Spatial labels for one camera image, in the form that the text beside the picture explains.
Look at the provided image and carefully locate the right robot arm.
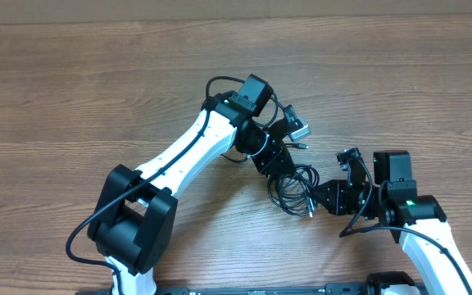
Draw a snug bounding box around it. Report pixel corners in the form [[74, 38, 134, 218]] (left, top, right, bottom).
[[311, 148, 472, 294]]

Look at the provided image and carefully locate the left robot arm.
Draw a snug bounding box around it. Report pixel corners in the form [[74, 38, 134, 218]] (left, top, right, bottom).
[[87, 75, 311, 294]]

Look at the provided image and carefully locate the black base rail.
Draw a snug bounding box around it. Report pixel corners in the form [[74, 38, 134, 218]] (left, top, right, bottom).
[[75, 270, 425, 295]]

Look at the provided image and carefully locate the short black USB cable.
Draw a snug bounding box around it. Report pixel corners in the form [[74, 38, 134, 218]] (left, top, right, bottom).
[[220, 152, 250, 165]]

